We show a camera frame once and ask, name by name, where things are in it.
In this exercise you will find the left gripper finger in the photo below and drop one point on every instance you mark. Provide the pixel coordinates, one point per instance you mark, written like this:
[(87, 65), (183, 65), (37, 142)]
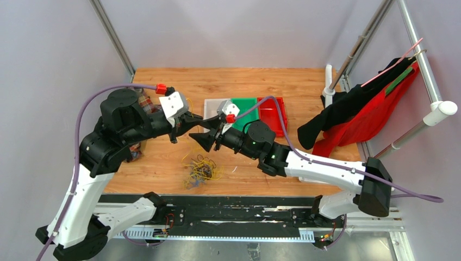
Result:
[(177, 131), (190, 120)]

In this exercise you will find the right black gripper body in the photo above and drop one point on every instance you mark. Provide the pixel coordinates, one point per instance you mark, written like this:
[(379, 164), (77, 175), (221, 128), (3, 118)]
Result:
[(231, 138)]

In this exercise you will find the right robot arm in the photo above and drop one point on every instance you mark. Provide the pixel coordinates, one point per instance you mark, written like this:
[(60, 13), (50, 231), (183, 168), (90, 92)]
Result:
[(365, 186)]

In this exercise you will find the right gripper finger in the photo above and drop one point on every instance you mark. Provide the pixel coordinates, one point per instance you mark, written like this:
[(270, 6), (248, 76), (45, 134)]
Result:
[(205, 140), (212, 124)]

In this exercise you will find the metal clothes rack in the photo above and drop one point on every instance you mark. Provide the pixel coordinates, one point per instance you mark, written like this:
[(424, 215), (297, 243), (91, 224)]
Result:
[(440, 109)]

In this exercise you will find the green plastic bin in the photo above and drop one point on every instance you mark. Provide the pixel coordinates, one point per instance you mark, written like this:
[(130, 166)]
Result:
[(244, 104)]

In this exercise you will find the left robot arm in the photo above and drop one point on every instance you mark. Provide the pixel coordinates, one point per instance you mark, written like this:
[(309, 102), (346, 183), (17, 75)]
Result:
[(76, 232)]

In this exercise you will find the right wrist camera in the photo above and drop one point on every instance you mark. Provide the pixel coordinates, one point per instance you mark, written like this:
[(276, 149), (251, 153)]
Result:
[(227, 119)]

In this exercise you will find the black garment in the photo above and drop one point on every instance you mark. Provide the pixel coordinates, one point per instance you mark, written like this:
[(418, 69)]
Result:
[(348, 104)]

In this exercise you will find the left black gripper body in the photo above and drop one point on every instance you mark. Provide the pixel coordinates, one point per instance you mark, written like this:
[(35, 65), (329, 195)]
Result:
[(164, 126)]

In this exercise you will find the white plastic bin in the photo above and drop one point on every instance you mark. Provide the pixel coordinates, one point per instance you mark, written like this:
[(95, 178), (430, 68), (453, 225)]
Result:
[(211, 107)]

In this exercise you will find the pink hanger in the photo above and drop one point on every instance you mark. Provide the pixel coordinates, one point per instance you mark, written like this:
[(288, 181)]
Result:
[(393, 65)]

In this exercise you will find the plaid cloth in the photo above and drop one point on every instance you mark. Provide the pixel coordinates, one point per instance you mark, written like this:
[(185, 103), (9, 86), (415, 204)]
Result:
[(149, 108)]

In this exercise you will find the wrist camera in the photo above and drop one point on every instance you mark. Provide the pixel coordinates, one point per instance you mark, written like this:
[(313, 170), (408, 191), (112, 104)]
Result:
[(227, 119), (174, 106)]

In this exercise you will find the red garment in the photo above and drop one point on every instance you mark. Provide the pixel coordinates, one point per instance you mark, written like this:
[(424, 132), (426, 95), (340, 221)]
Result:
[(370, 119)]

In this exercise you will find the red plastic bin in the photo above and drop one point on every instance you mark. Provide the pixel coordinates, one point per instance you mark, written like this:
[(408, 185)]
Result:
[(269, 115)]

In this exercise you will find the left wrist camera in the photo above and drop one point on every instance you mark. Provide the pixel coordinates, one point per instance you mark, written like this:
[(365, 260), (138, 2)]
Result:
[(174, 106)]

